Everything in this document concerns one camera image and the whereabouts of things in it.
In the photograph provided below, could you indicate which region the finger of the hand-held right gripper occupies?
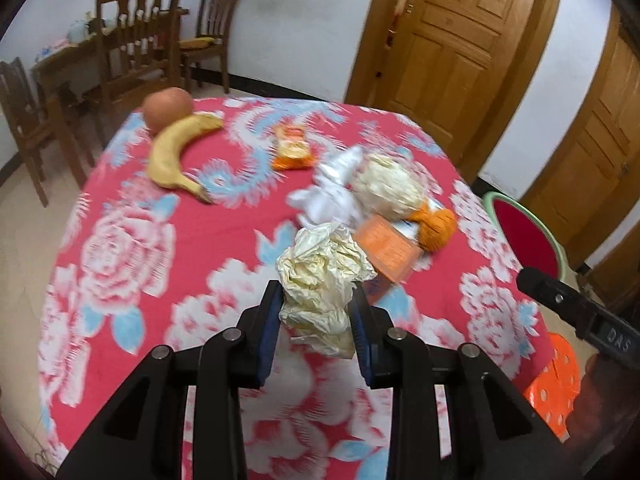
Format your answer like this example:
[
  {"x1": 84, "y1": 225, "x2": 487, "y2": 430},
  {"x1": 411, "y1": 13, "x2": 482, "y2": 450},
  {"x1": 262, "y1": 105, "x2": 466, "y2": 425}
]
[{"x1": 516, "y1": 266, "x2": 640, "y2": 364}]

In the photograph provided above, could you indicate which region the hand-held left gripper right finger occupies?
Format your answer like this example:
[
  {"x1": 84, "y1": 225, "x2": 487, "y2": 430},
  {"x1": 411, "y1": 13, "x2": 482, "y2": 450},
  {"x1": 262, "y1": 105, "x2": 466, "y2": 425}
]
[{"x1": 347, "y1": 285, "x2": 586, "y2": 480}]

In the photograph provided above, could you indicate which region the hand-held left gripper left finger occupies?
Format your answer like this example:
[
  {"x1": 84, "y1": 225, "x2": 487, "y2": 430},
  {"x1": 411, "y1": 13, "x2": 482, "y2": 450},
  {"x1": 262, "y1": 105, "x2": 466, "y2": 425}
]
[{"x1": 56, "y1": 280, "x2": 285, "y2": 480}]

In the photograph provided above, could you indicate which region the cream plastic bag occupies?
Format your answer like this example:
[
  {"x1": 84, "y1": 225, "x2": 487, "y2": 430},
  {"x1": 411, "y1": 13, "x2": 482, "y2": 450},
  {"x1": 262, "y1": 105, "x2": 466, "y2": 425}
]
[{"x1": 276, "y1": 222, "x2": 377, "y2": 360}]

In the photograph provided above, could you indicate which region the red green-rimmed stool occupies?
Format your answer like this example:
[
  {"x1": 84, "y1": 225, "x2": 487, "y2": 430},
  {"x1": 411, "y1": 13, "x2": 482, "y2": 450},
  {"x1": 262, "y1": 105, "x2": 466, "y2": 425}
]
[{"x1": 482, "y1": 192, "x2": 568, "y2": 281}]

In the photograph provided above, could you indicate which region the white knit cloth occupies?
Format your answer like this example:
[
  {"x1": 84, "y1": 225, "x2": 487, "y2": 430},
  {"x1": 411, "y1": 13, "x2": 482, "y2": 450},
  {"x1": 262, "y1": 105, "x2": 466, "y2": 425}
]
[{"x1": 287, "y1": 182, "x2": 368, "y2": 233}]

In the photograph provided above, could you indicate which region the orange white-dotted stool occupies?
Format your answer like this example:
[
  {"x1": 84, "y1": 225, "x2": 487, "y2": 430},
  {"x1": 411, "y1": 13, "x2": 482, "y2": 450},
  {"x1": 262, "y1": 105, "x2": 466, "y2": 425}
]
[{"x1": 522, "y1": 332, "x2": 583, "y2": 442}]

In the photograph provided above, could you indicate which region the flat orange packet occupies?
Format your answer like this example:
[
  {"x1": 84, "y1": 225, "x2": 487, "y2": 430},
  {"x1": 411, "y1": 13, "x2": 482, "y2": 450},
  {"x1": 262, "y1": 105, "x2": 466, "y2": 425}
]
[{"x1": 355, "y1": 215, "x2": 421, "y2": 283}]

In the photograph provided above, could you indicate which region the red floral tablecloth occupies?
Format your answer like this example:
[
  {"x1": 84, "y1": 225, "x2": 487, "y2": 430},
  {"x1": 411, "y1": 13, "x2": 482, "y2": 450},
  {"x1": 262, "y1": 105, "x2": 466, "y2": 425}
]
[{"x1": 37, "y1": 95, "x2": 556, "y2": 480}]

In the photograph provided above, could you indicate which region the crumpled orange wrapper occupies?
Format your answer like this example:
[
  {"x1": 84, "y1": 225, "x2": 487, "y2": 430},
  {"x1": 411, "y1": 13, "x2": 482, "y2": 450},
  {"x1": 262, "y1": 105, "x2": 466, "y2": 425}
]
[{"x1": 407, "y1": 205, "x2": 458, "y2": 253}]

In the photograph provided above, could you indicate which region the panelled wooden door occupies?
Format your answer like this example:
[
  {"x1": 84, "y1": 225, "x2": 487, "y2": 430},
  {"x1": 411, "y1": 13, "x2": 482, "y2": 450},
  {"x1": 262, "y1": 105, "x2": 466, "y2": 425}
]
[
  {"x1": 345, "y1": 0, "x2": 566, "y2": 181},
  {"x1": 520, "y1": 5, "x2": 640, "y2": 311}
]

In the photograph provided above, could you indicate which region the clear plastic wrapper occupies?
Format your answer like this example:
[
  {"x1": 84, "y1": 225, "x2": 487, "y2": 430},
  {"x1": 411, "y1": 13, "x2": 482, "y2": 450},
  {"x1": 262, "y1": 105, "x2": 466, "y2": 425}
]
[{"x1": 314, "y1": 146, "x2": 368, "y2": 188}]

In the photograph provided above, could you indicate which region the orange snack packet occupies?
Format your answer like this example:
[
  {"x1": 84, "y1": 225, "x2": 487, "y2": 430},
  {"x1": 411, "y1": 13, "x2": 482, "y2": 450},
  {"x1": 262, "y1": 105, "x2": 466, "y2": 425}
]
[{"x1": 270, "y1": 125, "x2": 317, "y2": 172}]

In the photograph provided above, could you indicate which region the yellow banana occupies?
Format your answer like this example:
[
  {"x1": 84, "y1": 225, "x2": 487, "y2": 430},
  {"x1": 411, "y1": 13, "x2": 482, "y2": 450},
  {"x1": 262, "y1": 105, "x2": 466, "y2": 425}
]
[{"x1": 146, "y1": 112, "x2": 224, "y2": 205}]

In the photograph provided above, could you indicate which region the red apple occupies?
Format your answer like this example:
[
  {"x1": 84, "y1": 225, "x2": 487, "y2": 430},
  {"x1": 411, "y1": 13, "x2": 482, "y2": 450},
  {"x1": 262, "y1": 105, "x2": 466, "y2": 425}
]
[{"x1": 143, "y1": 87, "x2": 194, "y2": 134}]

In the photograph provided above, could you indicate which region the wooden chair with cushion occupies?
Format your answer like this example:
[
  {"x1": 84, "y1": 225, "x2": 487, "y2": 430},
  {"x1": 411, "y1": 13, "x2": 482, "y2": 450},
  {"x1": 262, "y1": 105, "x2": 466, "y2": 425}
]
[{"x1": 177, "y1": 0, "x2": 246, "y2": 93}]

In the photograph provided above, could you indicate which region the dark wooden chair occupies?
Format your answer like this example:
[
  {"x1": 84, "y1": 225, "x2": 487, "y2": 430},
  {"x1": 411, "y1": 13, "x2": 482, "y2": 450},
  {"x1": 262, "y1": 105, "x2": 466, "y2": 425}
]
[{"x1": 0, "y1": 57, "x2": 51, "y2": 208}]

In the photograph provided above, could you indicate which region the tall-backed wooden chair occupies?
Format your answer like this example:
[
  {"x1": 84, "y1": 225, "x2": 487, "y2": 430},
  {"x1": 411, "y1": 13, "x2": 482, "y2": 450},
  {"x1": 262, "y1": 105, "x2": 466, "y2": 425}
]
[{"x1": 82, "y1": 0, "x2": 193, "y2": 151}]

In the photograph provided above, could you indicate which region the wooden dining table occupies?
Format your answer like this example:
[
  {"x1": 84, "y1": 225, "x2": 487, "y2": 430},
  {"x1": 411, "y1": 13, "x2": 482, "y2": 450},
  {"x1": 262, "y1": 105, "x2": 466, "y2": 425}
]
[{"x1": 30, "y1": 32, "x2": 121, "y2": 191}]

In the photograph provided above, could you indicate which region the red hanging door ornament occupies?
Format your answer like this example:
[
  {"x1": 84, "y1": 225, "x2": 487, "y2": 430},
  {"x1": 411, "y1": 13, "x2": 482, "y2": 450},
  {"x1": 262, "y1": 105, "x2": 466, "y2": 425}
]
[{"x1": 385, "y1": 0, "x2": 417, "y2": 52}]

